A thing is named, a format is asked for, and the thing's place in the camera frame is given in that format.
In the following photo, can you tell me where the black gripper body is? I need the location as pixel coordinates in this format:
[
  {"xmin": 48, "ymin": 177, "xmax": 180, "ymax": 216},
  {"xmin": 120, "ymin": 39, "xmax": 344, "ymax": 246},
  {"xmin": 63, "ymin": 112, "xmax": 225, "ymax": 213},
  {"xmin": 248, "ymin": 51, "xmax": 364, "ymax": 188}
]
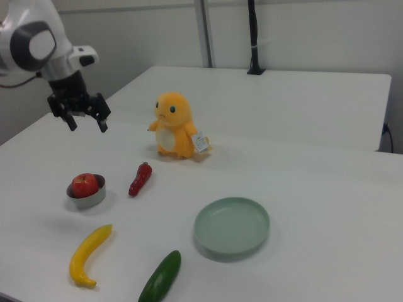
[{"xmin": 47, "ymin": 70, "xmax": 112, "ymax": 123}]

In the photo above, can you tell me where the red apple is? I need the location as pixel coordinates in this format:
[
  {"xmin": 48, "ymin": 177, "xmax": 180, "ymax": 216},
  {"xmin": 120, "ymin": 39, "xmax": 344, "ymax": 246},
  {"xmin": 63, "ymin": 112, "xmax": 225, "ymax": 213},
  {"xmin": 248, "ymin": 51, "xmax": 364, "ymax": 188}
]
[{"xmin": 71, "ymin": 172, "xmax": 99, "ymax": 199}]

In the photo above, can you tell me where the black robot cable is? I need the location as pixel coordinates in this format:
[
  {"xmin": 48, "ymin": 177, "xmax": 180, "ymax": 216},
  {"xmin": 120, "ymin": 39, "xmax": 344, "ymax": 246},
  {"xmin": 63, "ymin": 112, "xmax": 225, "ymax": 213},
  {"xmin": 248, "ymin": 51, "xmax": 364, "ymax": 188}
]
[{"xmin": 0, "ymin": 71, "xmax": 42, "ymax": 89}]

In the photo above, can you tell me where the green cucumber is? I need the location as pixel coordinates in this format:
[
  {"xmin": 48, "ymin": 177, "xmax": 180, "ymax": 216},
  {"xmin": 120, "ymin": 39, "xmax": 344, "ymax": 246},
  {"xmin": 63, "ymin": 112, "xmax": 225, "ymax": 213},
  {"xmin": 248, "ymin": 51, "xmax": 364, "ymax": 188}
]
[{"xmin": 137, "ymin": 250, "xmax": 183, "ymax": 302}]

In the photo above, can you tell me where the pale green round plate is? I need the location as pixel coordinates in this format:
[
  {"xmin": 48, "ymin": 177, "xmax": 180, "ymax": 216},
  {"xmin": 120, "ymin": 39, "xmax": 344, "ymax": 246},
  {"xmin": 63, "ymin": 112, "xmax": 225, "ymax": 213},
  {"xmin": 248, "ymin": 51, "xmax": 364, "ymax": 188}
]
[{"xmin": 193, "ymin": 196, "xmax": 271, "ymax": 255}]

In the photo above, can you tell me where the white paper hang tag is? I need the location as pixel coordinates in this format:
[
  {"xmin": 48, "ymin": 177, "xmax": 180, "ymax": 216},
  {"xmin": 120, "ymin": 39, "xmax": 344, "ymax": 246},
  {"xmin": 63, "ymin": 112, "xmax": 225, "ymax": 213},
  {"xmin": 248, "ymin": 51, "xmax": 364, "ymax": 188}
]
[{"xmin": 191, "ymin": 131, "xmax": 213, "ymax": 155}]

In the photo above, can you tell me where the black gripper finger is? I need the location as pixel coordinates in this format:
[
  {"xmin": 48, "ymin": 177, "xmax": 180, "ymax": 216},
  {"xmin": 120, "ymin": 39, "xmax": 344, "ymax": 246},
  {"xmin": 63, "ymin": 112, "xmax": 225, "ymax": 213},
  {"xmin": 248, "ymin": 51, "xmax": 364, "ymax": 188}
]
[
  {"xmin": 64, "ymin": 114, "xmax": 79, "ymax": 132},
  {"xmin": 94, "ymin": 117, "xmax": 109, "ymax": 134}
]

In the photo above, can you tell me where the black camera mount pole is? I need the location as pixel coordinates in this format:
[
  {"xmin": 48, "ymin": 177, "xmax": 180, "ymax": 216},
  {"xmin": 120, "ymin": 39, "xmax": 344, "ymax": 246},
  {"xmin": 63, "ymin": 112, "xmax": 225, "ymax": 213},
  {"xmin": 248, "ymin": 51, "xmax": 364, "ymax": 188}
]
[{"xmin": 246, "ymin": 0, "xmax": 266, "ymax": 76}]

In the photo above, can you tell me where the orange plush toy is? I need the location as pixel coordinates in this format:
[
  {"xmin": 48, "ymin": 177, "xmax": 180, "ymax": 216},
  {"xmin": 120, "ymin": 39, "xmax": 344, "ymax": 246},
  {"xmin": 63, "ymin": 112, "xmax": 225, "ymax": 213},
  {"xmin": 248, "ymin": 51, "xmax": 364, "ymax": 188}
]
[{"xmin": 147, "ymin": 91, "xmax": 202, "ymax": 159}]

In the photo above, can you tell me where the red chili pepper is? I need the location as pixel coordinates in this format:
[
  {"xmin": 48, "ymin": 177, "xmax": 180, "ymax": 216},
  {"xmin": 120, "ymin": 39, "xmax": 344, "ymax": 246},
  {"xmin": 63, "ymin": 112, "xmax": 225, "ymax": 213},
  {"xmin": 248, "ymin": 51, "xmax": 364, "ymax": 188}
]
[{"xmin": 128, "ymin": 161, "xmax": 153, "ymax": 198}]

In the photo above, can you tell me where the yellow banana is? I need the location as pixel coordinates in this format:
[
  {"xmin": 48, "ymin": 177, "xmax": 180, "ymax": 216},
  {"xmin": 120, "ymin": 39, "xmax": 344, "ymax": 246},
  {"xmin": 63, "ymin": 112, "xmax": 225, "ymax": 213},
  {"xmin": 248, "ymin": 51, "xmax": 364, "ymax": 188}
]
[{"xmin": 69, "ymin": 223, "xmax": 114, "ymax": 288}]

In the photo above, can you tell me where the grey round bowl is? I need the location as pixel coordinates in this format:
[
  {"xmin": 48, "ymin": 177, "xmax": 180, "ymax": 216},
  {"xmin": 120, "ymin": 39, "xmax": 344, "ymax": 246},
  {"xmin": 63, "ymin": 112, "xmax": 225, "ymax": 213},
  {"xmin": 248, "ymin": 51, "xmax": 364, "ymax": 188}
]
[{"xmin": 65, "ymin": 174, "xmax": 107, "ymax": 209}]

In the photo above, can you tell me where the black power cable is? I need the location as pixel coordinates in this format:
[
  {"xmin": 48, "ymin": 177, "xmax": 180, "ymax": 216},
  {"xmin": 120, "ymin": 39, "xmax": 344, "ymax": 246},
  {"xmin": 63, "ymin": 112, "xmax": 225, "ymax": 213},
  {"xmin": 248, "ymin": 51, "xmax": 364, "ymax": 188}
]
[{"xmin": 381, "ymin": 121, "xmax": 395, "ymax": 154}]

